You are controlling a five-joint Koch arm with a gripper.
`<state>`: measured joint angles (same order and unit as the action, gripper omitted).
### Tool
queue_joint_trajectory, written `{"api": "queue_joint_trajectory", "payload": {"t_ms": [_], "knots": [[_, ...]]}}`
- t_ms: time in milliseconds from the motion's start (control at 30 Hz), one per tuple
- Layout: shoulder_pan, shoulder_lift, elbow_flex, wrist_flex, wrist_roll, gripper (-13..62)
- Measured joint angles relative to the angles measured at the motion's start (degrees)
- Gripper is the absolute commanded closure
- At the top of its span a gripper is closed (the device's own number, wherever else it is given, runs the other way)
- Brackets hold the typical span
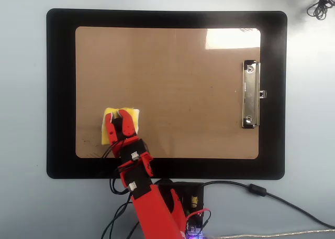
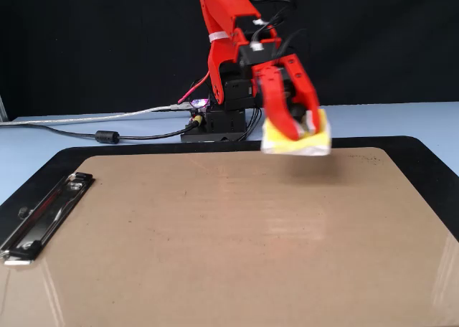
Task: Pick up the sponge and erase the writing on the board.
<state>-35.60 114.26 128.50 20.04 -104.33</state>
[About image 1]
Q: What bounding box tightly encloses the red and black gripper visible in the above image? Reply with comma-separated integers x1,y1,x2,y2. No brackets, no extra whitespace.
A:
104,108,154,178

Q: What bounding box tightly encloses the yellow sponge with black knob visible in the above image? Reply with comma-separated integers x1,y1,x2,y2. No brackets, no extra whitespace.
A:
100,107,140,146

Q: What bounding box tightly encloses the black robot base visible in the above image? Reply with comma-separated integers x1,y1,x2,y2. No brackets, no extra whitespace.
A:
154,180,205,239

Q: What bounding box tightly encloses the controller board with pink light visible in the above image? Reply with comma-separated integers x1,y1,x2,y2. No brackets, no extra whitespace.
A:
184,220,210,239

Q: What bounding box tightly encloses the brown clipboard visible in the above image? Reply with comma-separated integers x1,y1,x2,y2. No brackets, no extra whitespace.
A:
75,26,262,160

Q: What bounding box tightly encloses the black mat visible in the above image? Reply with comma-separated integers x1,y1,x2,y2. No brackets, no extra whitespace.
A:
46,8,288,180

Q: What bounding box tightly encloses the metal clipboard clip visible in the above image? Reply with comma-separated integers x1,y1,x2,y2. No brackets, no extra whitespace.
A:
241,60,267,129

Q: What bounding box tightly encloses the black servo cable bundle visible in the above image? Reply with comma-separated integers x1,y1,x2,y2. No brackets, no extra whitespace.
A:
100,139,140,239

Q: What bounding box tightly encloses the pink wire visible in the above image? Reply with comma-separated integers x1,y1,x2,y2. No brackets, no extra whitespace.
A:
184,209,212,232

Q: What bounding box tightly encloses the black power cable with ferrite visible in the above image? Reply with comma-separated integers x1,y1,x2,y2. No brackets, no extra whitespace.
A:
201,180,335,229

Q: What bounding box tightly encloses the coiled thin black cable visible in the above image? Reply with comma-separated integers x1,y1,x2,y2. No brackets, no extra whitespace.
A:
306,0,335,21

